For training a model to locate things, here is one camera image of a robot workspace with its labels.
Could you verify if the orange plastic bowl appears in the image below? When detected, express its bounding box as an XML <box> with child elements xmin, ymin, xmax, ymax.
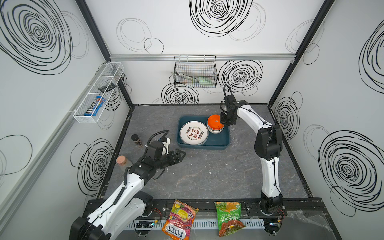
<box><xmin>207</xmin><ymin>115</ymin><xmax>224</xmax><ymax>130</ymax></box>

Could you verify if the bowls cream inside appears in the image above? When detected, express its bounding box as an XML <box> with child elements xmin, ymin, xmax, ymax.
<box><xmin>207</xmin><ymin>125</ymin><xmax>224</xmax><ymax>134</ymax></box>

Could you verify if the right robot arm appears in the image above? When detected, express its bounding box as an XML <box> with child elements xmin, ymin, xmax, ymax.
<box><xmin>220</xmin><ymin>94</ymin><xmax>284</xmax><ymax>216</ymax></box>

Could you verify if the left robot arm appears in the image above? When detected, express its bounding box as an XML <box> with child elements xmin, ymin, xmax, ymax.
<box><xmin>69</xmin><ymin>142</ymin><xmax>186</xmax><ymax>240</ymax></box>

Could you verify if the teal plastic bin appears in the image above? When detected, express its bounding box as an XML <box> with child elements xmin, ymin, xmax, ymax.
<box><xmin>177</xmin><ymin>115</ymin><xmax>231</xmax><ymax>150</ymax></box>

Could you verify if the small dark spice bottle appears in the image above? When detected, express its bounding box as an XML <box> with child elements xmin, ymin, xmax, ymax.
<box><xmin>131</xmin><ymin>134</ymin><xmax>143</xmax><ymax>147</ymax></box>

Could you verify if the pink capped bottle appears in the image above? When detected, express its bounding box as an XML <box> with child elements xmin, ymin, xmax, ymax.
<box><xmin>116</xmin><ymin>156</ymin><xmax>133</xmax><ymax>169</ymax></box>

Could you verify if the green item in basket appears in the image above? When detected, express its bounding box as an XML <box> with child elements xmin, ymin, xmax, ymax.
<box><xmin>198</xmin><ymin>77</ymin><xmax>216</xmax><ymax>87</ymax></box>

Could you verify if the Fox's fruits candy bag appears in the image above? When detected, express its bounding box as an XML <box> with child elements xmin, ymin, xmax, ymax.
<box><xmin>162</xmin><ymin>200</ymin><xmax>199</xmax><ymax>240</ymax></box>

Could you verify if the blue M&M's candy bag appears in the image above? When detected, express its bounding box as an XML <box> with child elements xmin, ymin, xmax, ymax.
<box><xmin>84</xmin><ymin>96</ymin><xmax>105</xmax><ymax>117</ymax></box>

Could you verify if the green snack bag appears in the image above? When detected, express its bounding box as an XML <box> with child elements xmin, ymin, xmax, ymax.
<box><xmin>215</xmin><ymin>202</ymin><xmax>246</xmax><ymax>237</ymax></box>

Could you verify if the black remote in shelf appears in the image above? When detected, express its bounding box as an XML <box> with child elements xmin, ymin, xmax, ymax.
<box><xmin>98</xmin><ymin>83</ymin><xmax>116</xmax><ymax>93</ymax></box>

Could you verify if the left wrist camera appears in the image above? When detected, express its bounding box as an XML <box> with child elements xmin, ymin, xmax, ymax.
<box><xmin>160</xmin><ymin>137</ymin><xmax>171</xmax><ymax>156</ymax></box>

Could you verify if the black wire basket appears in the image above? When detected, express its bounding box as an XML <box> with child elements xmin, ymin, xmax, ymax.
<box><xmin>172</xmin><ymin>55</ymin><xmax>219</xmax><ymax>88</ymax></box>

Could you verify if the white slotted cable duct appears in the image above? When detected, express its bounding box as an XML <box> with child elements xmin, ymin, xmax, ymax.
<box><xmin>125</xmin><ymin>219</ymin><xmax>265</xmax><ymax>231</ymax></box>

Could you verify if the white wire shelf basket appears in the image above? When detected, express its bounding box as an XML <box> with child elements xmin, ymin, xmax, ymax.
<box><xmin>74</xmin><ymin>62</ymin><xmax>124</xmax><ymax>124</ymax></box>

